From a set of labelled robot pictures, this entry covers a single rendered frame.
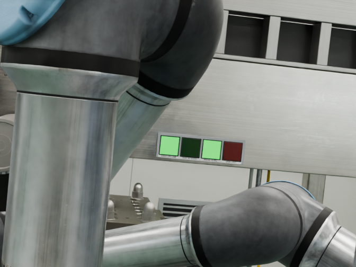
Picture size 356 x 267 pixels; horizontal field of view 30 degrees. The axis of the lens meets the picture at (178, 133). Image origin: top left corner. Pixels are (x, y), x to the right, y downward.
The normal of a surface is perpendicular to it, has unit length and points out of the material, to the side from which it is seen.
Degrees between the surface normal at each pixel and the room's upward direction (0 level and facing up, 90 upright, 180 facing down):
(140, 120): 131
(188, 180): 90
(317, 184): 90
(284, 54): 90
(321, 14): 90
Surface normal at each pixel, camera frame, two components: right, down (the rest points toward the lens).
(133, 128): 0.25, 0.73
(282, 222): 0.49, -0.24
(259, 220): 0.18, -0.35
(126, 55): 0.84, 0.12
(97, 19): 0.41, 0.09
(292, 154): 0.15, 0.07
